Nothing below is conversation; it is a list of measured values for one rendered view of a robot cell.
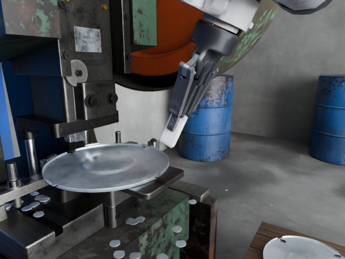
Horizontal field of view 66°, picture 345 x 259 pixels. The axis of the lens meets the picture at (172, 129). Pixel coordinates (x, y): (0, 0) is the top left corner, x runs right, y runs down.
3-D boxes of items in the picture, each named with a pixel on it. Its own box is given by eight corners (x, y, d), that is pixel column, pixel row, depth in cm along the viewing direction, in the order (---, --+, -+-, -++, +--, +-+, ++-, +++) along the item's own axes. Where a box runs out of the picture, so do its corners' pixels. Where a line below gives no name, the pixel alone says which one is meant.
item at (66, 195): (123, 173, 76) (123, 164, 76) (62, 204, 60) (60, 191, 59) (87, 162, 85) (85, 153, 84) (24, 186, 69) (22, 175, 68)
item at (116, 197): (185, 220, 63) (186, 168, 60) (149, 255, 52) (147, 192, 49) (111, 193, 77) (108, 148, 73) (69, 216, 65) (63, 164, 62)
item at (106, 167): (105, 208, 44) (104, 204, 44) (15, 170, 60) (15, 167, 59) (191, 158, 68) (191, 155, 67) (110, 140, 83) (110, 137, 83)
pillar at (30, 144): (40, 174, 68) (34, 122, 65) (32, 178, 67) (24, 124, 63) (36, 172, 70) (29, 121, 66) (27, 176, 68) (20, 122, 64)
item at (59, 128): (121, 130, 73) (120, 110, 72) (56, 149, 57) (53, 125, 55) (83, 123, 82) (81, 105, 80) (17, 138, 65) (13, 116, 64)
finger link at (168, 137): (186, 117, 50) (185, 118, 49) (172, 147, 53) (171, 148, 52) (174, 109, 51) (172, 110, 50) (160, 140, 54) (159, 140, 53)
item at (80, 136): (88, 138, 70) (87, 125, 69) (72, 143, 66) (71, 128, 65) (79, 136, 72) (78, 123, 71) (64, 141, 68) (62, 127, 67)
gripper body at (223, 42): (231, 31, 39) (205, 88, 43) (245, 37, 46) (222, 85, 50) (190, 13, 41) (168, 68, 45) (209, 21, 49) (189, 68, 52)
